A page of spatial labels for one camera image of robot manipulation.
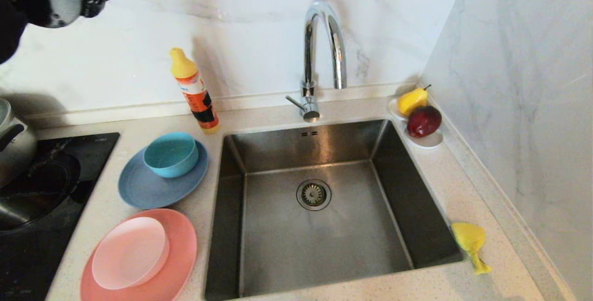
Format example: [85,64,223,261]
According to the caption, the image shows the orange dish soap bottle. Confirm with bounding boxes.
[169,47,221,135]

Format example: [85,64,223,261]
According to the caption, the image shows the stainless steel sink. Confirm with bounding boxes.
[204,119,465,301]

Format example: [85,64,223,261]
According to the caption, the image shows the blue plate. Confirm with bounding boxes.
[118,138,209,210]

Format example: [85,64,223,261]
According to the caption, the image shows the black induction cooktop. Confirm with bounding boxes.
[0,132,120,301]

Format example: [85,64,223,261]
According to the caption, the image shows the teal bowl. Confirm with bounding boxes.
[143,132,200,179]

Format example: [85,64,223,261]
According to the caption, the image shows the dark red apple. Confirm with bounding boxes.
[407,105,443,138]

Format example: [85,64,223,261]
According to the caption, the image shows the white fruit dish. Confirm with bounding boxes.
[388,98,444,149]

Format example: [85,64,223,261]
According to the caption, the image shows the yellow pear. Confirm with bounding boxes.
[398,84,432,117]

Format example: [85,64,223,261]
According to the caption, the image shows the chrome gooseneck faucet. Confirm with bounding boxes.
[285,0,347,123]

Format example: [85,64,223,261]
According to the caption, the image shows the yellow sponge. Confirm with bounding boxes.
[451,222,492,275]

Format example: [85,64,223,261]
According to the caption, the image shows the small light pink plate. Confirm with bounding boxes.
[91,217,170,290]

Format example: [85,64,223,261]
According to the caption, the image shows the large salmon pink plate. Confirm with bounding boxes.
[80,208,198,301]

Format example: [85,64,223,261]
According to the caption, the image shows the stainless steel pot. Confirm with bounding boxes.
[0,99,38,189]

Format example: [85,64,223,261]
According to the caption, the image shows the metal sink drain strainer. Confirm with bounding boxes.
[296,179,332,212]

